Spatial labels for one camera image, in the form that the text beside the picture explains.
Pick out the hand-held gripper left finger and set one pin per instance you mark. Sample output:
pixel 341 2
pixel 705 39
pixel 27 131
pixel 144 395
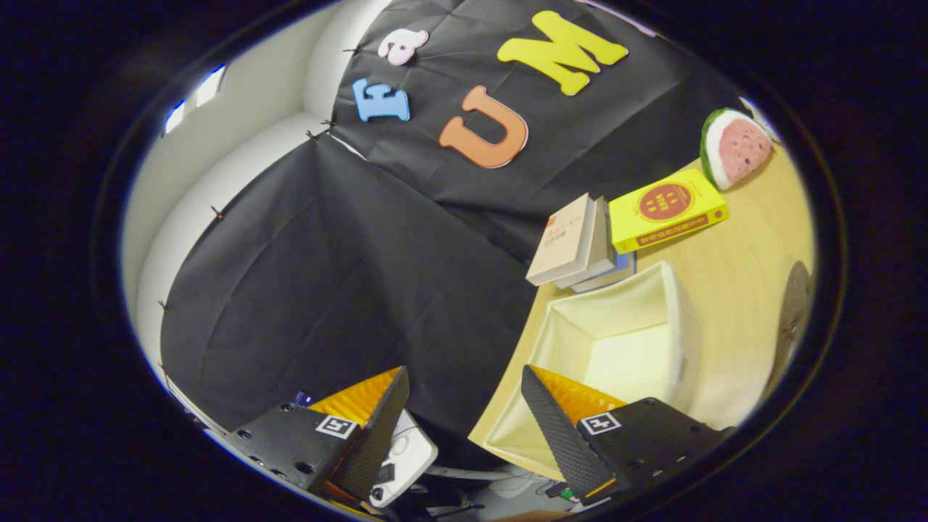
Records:
pixel 377 438

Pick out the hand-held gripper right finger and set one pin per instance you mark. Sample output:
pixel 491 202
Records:
pixel 558 435

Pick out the cream fabric storage box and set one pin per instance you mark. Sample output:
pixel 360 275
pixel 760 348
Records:
pixel 623 319

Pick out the brown fuzzy slipper shoe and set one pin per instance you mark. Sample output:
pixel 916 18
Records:
pixel 794 312

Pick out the white plastic device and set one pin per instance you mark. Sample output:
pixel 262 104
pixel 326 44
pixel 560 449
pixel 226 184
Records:
pixel 409 457

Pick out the blue book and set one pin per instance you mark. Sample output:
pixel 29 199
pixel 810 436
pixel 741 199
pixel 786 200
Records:
pixel 620 272

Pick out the black backdrop cloth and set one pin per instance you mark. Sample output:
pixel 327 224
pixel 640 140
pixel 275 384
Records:
pixel 362 254

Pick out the white book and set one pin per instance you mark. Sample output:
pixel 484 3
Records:
pixel 603 250

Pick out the yellow book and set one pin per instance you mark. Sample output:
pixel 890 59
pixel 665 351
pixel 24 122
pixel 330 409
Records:
pixel 667 210

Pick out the watermelon slice plush toy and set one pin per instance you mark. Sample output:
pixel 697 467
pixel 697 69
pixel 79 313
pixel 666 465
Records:
pixel 739 145

